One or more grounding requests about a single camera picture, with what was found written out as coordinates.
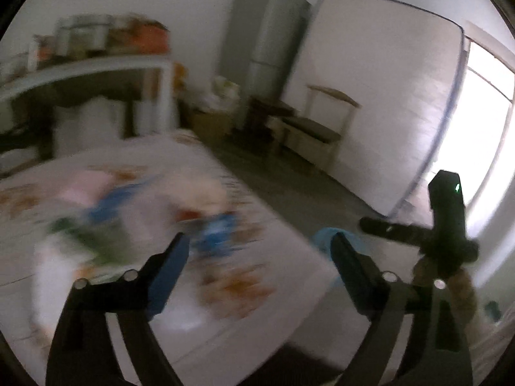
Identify pink packet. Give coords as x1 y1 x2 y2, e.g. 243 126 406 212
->
60 170 118 207

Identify grey refrigerator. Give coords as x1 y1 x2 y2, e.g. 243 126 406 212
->
219 0 312 133

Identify wooden chair with dark seat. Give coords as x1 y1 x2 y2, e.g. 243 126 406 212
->
277 84 361 174

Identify blue white toothpaste box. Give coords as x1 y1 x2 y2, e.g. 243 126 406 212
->
86 183 154 223

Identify blue plastic basket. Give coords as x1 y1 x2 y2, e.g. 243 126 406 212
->
311 227 369 290

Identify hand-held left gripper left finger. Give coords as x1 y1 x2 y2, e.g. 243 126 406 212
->
45 232 191 386

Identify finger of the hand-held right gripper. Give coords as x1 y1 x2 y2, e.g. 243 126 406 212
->
359 217 434 249

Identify table with floral tablecloth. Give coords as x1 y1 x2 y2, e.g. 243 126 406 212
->
0 131 339 374

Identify green label plastic bottle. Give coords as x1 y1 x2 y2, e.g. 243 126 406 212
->
50 217 126 263

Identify white mattress with blue edge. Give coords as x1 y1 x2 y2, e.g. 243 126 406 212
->
282 0 471 218

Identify white plastic bags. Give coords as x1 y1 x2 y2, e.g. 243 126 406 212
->
200 76 243 112

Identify orange bag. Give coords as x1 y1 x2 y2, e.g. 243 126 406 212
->
120 16 170 54

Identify white shelf table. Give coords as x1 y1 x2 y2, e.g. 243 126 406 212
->
0 54 178 170

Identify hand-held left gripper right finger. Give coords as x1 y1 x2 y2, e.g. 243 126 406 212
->
330 233 473 386

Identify dark wooden stool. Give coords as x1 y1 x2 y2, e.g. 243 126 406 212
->
240 96 295 146

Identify cardboard box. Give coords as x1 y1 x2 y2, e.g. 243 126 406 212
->
188 108 237 146

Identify bright window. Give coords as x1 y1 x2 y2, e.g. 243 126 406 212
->
422 38 515 228

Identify metal pot with lid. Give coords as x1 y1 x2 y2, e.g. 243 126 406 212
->
56 15 112 56

